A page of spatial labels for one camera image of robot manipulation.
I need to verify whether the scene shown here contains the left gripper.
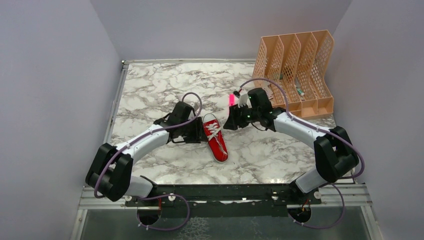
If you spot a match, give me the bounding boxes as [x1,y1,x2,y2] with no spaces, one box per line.
[179,116,209,144]

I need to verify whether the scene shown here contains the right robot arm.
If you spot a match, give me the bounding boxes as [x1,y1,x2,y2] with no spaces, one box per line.
[223,87,360,204]

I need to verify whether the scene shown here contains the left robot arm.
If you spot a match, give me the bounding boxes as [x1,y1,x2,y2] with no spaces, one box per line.
[85,101,206,206]

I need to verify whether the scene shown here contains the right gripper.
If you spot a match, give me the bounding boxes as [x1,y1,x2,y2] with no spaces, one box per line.
[223,101,261,130]

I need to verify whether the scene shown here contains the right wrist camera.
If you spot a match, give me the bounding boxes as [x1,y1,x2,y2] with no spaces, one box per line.
[232,88,249,108]

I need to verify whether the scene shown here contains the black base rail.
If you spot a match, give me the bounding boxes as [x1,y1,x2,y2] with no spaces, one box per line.
[125,183,321,218]

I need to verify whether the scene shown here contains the peach plastic file organizer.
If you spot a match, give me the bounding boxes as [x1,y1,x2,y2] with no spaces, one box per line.
[252,30,335,120]

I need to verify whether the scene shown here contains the purple cable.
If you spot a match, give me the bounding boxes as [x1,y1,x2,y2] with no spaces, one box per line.
[238,78,366,230]
[93,92,204,232]

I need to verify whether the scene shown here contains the red canvas sneaker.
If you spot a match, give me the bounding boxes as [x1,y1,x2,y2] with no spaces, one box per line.
[201,113,229,164]

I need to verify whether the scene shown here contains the pink highlighter marker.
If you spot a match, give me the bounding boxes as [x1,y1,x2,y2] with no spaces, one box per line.
[228,93,236,107]

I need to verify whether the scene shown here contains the white shoelace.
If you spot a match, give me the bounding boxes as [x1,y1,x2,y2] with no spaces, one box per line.
[204,121,229,157]

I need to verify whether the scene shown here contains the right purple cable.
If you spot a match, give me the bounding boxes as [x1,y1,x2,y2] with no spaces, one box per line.
[238,78,366,230]

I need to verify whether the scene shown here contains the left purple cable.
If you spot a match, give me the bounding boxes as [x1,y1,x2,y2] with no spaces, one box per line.
[93,92,204,232]

